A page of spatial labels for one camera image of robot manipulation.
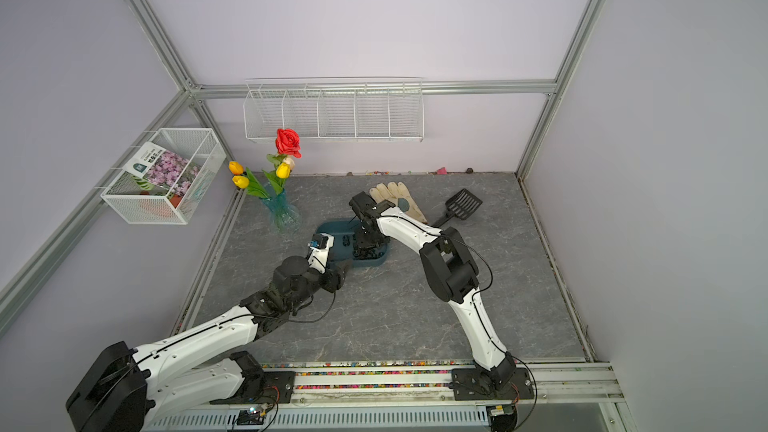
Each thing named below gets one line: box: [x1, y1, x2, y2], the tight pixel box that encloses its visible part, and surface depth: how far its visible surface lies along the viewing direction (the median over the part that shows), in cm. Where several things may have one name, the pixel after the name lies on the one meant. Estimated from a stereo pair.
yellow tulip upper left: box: [228, 161, 245, 175], surface depth 83 cm
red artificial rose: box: [275, 128, 302, 158], surface depth 78 cm
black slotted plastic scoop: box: [432, 188, 483, 228], surface depth 113 cm
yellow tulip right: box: [275, 162, 291, 179], surface depth 84 cm
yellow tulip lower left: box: [232, 175, 249, 189], surface depth 80 cm
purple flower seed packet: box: [123, 141, 201, 208], surface depth 75 cm
